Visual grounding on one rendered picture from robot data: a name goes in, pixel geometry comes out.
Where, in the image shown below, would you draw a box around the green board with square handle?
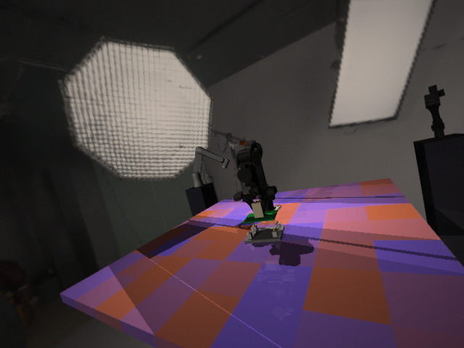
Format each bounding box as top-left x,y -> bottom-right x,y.
242,200 -> 278,224

